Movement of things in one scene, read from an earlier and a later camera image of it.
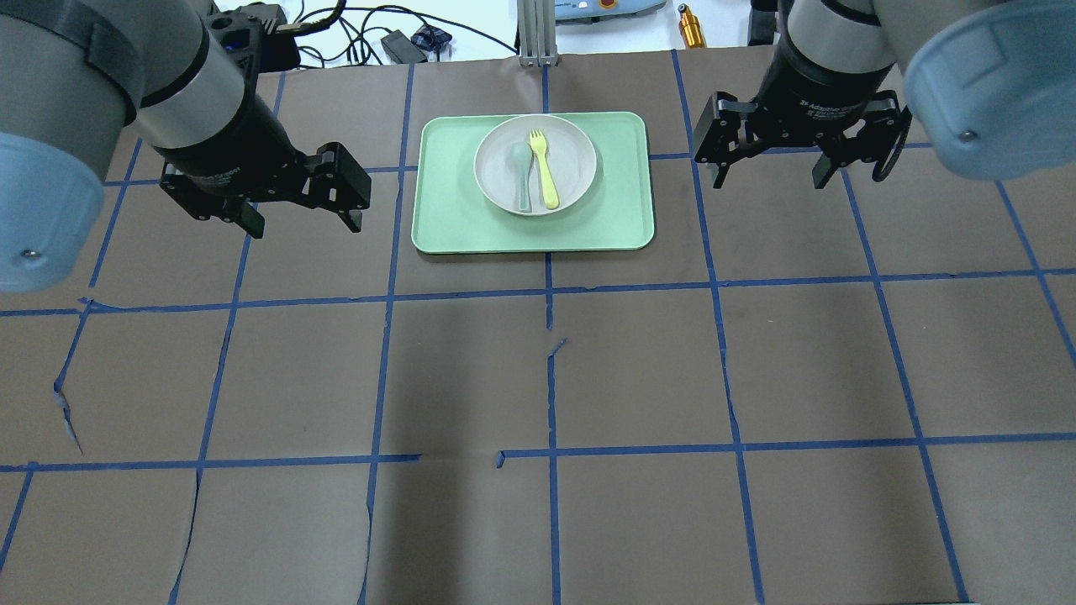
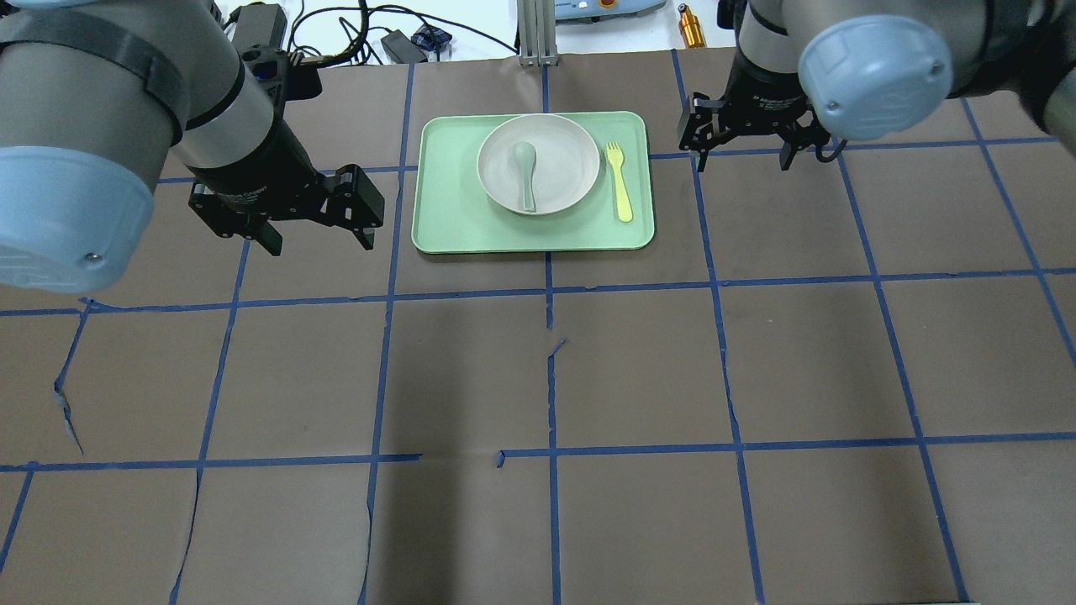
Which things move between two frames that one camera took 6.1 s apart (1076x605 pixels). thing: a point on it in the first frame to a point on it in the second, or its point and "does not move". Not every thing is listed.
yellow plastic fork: x=539 y=146 to x=614 y=156
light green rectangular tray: x=533 y=183 does not move
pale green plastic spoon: x=521 y=157 does not move
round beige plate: x=571 y=157 does not move
